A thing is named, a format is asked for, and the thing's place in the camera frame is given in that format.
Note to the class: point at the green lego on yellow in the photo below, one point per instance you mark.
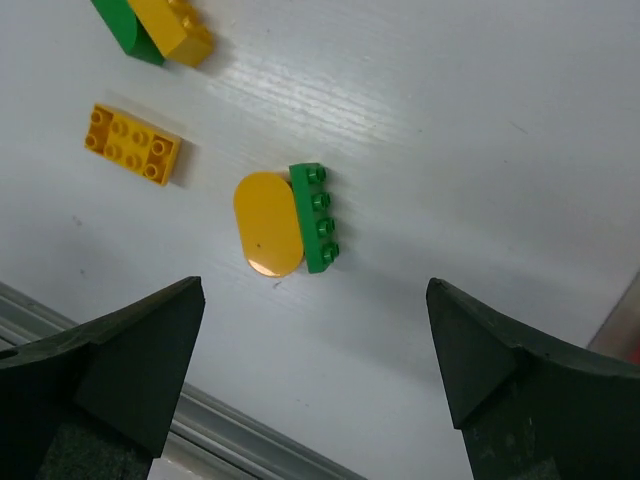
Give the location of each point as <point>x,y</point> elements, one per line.
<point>128,31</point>

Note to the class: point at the green lego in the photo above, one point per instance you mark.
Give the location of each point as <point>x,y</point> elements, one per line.
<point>128,31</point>
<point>317,226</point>

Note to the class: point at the aluminium frame rail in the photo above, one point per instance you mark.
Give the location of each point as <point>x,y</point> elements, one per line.
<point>150,400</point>

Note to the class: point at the yellow sloped lego brick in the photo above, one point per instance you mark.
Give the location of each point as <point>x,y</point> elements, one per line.
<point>176,28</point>

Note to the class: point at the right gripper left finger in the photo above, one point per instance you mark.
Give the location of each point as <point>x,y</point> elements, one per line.
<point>100,380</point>

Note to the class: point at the yellow oval lego piece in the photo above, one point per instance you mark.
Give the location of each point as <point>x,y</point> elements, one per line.
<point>268,225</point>

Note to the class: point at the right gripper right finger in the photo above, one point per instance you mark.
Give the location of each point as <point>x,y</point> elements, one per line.
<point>531,406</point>

